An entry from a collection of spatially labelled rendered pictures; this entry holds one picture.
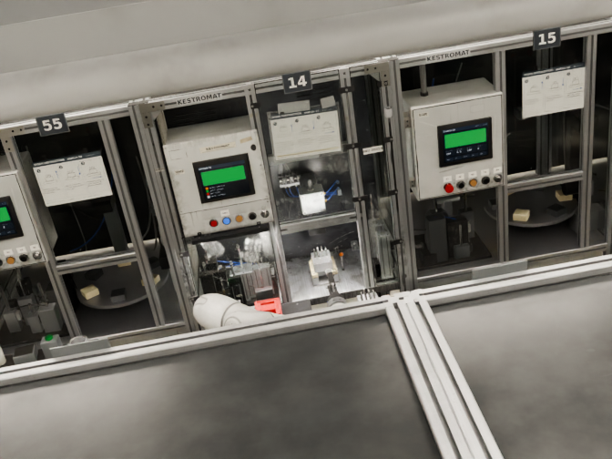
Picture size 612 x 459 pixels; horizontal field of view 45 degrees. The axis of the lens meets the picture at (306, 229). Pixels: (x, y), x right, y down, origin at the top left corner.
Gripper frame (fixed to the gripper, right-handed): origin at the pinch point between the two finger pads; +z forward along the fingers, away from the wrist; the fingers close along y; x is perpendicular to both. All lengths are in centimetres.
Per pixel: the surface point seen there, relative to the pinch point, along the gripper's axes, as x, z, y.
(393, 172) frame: -38, 21, 38
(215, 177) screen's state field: 43, 18, 53
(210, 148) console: 42, 20, 65
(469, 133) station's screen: -74, 18, 52
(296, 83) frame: 0, 21, 88
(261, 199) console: 24.2, 20.6, 36.7
